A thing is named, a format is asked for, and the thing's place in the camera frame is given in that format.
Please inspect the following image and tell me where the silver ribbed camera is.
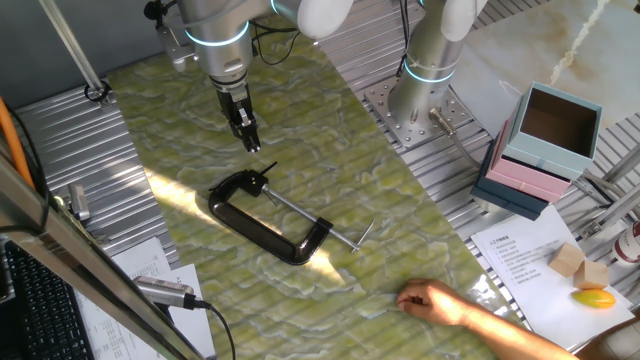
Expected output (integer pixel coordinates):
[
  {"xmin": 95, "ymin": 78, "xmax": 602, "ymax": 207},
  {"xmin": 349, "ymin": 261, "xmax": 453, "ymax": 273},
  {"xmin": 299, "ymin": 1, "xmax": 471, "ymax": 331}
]
[{"xmin": 132, "ymin": 275, "xmax": 197, "ymax": 311}]

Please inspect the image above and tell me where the white instruction paper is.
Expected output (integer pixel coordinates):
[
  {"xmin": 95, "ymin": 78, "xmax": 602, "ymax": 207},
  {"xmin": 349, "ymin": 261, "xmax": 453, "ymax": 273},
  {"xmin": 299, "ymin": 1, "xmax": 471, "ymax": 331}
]
[{"xmin": 470, "ymin": 204, "xmax": 636, "ymax": 351}]

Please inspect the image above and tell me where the grey metal brace bar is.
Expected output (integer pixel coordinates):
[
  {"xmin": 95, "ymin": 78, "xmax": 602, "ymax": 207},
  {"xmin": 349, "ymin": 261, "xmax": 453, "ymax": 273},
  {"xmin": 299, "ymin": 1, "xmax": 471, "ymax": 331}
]
[{"xmin": 572, "ymin": 172, "xmax": 640, "ymax": 221}]

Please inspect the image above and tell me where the orange tube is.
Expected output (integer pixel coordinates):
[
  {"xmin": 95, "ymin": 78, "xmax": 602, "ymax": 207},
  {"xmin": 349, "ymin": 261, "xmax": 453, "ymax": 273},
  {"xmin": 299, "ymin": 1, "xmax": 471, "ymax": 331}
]
[{"xmin": 0, "ymin": 97, "xmax": 35, "ymax": 190}]

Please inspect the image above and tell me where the yellow toy mango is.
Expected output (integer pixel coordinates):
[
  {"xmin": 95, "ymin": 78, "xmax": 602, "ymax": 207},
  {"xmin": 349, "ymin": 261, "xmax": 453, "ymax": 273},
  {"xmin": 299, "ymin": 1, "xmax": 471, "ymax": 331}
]
[{"xmin": 571, "ymin": 288, "xmax": 617, "ymax": 310}]

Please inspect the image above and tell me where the black base cable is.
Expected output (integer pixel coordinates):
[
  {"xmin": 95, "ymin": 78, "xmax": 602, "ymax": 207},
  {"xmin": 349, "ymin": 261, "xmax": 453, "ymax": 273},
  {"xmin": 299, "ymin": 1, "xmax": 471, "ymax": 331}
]
[{"xmin": 396, "ymin": 0, "xmax": 412, "ymax": 79}]

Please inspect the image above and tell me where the green marble pattern mat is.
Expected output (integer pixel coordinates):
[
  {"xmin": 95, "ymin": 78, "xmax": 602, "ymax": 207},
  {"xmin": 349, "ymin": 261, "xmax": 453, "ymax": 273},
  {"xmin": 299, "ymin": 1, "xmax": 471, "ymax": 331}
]
[{"xmin": 107, "ymin": 14, "xmax": 526, "ymax": 360}]

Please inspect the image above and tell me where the small silver device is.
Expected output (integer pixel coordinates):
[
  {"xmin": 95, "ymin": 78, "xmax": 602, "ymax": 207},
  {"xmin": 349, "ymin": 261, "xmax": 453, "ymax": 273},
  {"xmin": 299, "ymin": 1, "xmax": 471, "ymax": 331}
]
[{"xmin": 67, "ymin": 183, "xmax": 92, "ymax": 222}]

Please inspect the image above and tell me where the black pole base ring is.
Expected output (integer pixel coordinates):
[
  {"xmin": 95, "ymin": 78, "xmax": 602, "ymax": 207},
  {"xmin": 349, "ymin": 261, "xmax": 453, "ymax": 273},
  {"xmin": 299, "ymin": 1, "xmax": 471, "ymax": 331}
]
[{"xmin": 83, "ymin": 79, "xmax": 113, "ymax": 106}]

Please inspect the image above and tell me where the aluminium pole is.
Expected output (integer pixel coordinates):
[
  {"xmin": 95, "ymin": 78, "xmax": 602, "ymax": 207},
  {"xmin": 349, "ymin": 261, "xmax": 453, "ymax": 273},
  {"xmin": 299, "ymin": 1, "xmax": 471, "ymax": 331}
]
[{"xmin": 37, "ymin": 0, "xmax": 109, "ymax": 99}]

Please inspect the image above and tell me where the person right forearm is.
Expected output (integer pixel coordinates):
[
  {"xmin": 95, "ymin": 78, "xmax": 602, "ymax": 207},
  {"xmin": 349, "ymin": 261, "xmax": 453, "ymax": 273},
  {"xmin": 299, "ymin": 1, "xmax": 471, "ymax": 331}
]
[{"xmin": 462, "ymin": 302, "xmax": 581, "ymax": 360}]

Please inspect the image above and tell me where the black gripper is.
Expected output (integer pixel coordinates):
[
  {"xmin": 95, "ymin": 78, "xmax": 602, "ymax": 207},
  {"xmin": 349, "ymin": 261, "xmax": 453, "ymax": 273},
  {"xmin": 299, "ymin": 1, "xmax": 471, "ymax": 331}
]
[{"xmin": 215, "ymin": 83, "xmax": 262, "ymax": 154}]

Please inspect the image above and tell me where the red and white can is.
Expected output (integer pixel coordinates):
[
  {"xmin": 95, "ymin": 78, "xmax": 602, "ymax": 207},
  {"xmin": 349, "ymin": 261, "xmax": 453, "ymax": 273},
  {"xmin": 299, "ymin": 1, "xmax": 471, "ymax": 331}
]
[{"xmin": 610, "ymin": 221, "xmax": 640, "ymax": 266}]

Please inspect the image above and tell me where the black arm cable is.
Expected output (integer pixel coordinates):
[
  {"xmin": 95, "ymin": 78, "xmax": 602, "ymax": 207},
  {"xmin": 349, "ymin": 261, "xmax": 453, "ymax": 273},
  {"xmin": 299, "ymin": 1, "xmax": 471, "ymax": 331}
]
[{"xmin": 248, "ymin": 19, "xmax": 302, "ymax": 67}]

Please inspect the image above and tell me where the black keyboard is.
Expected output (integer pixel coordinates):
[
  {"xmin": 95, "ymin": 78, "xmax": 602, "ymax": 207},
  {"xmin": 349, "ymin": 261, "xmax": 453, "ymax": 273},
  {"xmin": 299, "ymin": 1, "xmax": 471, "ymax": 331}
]
[{"xmin": 3, "ymin": 241, "xmax": 96, "ymax": 360}]

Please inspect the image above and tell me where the light blue open box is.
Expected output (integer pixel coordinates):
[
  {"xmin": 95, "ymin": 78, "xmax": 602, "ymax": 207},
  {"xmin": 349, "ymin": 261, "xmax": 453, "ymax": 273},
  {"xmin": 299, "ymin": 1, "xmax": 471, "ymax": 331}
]
[{"xmin": 502, "ymin": 81, "xmax": 604, "ymax": 181}]

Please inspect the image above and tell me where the thin black cable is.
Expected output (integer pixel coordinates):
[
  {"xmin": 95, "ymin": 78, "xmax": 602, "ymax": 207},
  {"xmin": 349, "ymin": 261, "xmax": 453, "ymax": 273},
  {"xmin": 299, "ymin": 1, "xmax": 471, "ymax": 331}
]
[{"xmin": 0, "ymin": 107, "xmax": 52, "ymax": 236}]

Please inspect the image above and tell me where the metal frame beam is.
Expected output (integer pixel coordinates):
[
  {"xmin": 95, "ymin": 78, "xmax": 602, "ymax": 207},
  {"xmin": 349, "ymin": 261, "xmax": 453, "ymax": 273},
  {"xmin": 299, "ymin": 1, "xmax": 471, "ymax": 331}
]
[{"xmin": 0, "ymin": 139, "xmax": 206, "ymax": 360}]

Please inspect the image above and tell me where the grey hose with metal connector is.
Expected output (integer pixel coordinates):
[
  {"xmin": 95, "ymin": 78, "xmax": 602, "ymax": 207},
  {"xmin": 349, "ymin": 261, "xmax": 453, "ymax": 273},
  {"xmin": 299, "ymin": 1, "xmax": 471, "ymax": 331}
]
[{"xmin": 428, "ymin": 107, "xmax": 484, "ymax": 171}]

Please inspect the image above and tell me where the black camera cable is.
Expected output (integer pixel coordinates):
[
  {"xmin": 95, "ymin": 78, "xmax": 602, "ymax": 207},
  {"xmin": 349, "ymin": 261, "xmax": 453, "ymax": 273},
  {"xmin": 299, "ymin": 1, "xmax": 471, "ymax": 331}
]
[{"xmin": 192, "ymin": 298, "xmax": 237, "ymax": 360}]

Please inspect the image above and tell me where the silver wrist camera with plug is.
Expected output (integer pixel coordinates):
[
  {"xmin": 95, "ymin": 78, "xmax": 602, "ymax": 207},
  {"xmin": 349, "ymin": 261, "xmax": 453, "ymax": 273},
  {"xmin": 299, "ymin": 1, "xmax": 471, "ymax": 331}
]
[{"xmin": 143, "ymin": 0, "xmax": 201, "ymax": 75}]

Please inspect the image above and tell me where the black C-clamp with steel screw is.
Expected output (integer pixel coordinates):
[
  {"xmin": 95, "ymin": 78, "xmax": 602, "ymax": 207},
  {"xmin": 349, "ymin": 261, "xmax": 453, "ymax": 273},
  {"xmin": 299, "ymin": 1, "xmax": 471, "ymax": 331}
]
[{"xmin": 207, "ymin": 168, "xmax": 376, "ymax": 267}]

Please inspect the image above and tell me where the aluminium frame strut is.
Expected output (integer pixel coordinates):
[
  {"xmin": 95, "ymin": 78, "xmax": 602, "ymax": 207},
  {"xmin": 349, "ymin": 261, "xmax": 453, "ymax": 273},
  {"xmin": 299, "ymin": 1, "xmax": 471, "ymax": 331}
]
[
  {"xmin": 599, "ymin": 143, "xmax": 640, "ymax": 185},
  {"xmin": 579, "ymin": 185, "xmax": 640, "ymax": 240}
]

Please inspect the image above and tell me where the beige marble pattern sheet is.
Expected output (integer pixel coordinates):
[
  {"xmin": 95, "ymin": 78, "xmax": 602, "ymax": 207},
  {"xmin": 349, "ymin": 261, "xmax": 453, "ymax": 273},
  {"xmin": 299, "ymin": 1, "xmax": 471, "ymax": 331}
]
[{"xmin": 449, "ymin": 0, "xmax": 640, "ymax": 139}]

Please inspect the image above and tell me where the printed table paper sheet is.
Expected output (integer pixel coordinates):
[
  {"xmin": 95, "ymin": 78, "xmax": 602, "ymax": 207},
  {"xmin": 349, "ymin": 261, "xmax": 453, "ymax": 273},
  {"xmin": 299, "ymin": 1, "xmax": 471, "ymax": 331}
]
[{"xmin": 73, "ymin": 263, "xmax": 217, "ymax": 360}]

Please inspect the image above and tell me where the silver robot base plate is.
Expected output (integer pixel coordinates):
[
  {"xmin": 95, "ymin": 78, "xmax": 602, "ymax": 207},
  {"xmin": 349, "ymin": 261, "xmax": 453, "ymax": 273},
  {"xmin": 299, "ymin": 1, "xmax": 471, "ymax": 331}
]
[{"xmin": 363, "ymin": 74, "xmax": 476, "ymax": 150}]

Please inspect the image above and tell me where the person right hand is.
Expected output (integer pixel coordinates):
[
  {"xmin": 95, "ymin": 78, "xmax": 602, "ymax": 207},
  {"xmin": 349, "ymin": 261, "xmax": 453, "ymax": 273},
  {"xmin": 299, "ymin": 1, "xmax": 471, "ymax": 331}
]
[{"xmin": 396, "ymin": 278, "xmax": 469, "ymax": 328}]

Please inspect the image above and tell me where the wooden block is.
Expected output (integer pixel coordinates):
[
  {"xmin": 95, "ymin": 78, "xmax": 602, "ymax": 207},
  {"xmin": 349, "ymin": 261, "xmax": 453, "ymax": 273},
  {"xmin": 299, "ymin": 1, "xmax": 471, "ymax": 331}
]
[
  {"xmin": 548, "ymin": 241, "xmax": 586, "ymax": 279},
  {"xmin": 573, "ymin": 259, "xmax": 610, "ymax": 291}
]

